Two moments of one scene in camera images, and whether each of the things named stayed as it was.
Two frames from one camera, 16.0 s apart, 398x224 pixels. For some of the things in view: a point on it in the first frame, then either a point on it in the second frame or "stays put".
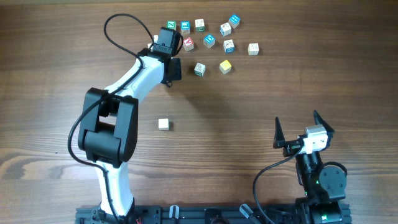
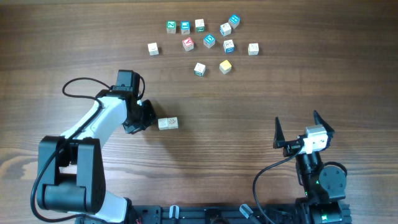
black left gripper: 177,73 to 151,116
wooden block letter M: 164,124 stays put
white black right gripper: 291,146 stays put
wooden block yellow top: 225,66 stays put
